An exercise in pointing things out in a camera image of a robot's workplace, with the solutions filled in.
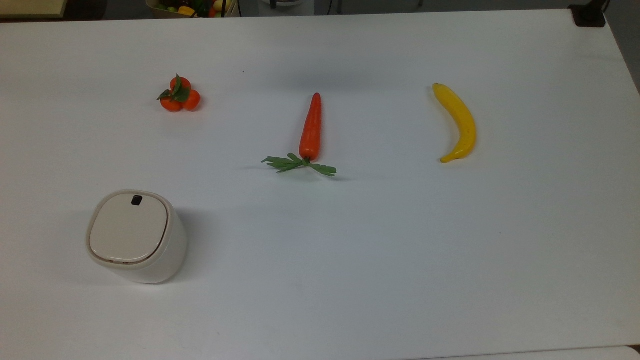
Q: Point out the beige box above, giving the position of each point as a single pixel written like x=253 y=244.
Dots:
x=30 y=7

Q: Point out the cream garbage bin with lid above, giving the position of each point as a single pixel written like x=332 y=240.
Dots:
x=130 y=235

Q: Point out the basket of toy fruit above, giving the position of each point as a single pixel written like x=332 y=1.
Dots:
x=190 y=7

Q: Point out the toy tangerine cluster with leaves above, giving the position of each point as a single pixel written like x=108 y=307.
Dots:
x=192 y=101

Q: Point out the yellow toy banana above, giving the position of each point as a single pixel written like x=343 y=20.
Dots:
x=465 y=125

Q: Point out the orange toy carrot with leaves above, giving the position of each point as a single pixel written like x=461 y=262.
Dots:
x=311 y=130

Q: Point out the black stand base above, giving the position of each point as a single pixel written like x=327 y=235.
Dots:
x=590 y=15

